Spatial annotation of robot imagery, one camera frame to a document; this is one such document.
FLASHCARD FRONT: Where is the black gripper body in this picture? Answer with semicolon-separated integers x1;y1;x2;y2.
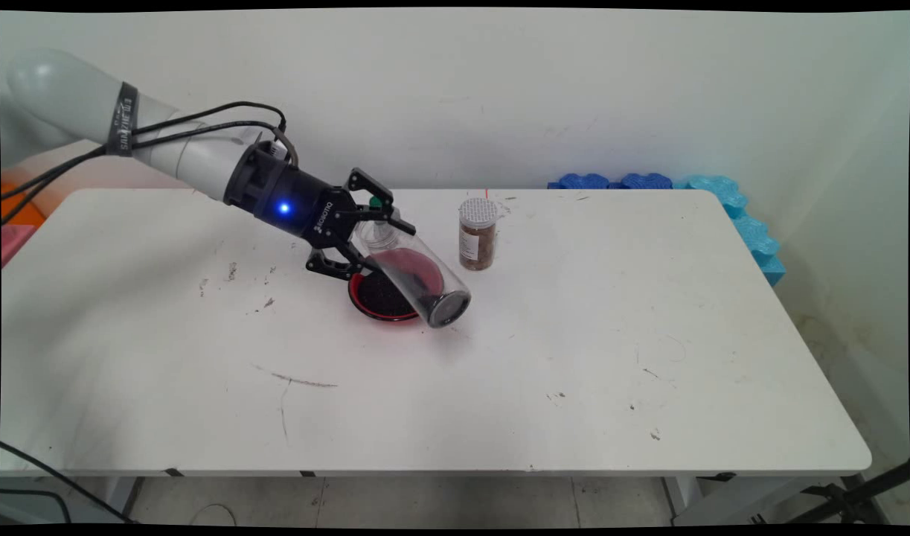
224;141;360;251

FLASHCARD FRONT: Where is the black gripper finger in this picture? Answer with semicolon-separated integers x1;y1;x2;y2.
345;168;417;236
306;240;387;282

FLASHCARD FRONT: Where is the tall clear plastic jar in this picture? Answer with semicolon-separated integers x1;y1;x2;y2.
354;216;472;329

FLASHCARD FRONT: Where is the red bowl with dark grounds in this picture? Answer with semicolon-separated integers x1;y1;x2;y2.
348;248;446;322

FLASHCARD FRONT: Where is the white-lidded brown spice jar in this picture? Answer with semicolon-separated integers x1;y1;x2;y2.
458;197;499;271

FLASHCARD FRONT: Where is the orange box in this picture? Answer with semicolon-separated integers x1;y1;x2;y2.
1;180;48;228

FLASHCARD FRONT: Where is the pink box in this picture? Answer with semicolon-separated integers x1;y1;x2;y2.
1;223;37;267

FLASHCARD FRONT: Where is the light blue foam mat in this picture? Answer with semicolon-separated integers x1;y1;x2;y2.
674;175;787;287

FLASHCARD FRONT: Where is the black tripod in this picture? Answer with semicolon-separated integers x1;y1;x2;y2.
786;460;910;523

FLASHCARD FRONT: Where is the black cable with metal plug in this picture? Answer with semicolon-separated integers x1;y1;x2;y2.
1;119;301;224

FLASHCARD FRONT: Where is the black strap on arm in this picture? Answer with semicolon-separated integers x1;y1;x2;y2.
106;82;140;157

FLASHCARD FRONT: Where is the white table leg frame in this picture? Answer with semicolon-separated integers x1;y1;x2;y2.
0;476;144;524

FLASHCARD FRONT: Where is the black floor cable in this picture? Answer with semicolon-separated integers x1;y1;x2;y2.
0;442;139;523

